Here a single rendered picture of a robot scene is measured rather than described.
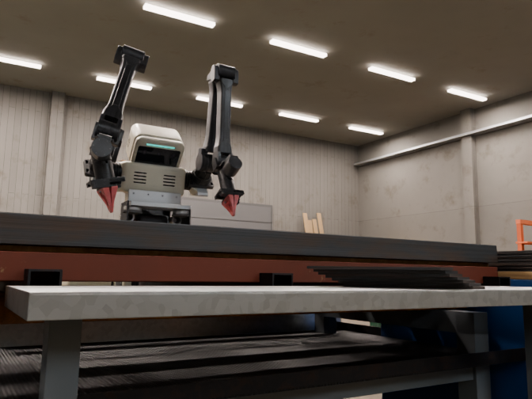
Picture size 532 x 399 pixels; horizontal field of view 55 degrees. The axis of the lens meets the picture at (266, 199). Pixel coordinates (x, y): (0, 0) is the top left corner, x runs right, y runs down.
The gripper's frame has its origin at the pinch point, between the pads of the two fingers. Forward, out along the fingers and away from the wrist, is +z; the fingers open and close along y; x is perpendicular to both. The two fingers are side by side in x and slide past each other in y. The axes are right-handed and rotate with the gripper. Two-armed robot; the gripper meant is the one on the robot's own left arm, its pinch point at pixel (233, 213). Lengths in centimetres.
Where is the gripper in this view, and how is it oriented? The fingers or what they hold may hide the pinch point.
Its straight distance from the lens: 193.4
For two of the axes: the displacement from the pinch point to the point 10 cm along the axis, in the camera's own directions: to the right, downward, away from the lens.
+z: 2.1, 8.3, -5.2
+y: 8.7, 0.8, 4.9
